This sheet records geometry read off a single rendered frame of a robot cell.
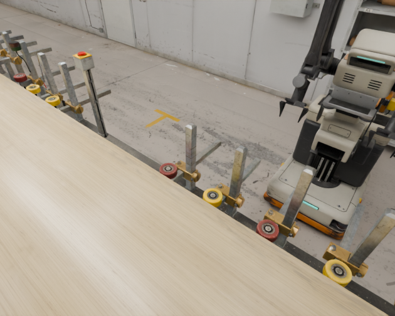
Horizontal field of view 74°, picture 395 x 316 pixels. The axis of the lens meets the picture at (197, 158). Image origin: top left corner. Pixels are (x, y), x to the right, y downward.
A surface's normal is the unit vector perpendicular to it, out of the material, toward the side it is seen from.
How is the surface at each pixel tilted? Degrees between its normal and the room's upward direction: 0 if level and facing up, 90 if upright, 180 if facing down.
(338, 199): 0
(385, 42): 42
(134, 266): 0
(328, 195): 0
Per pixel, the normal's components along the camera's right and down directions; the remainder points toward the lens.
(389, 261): 0.02, -0.76
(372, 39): -0.40, -0.22
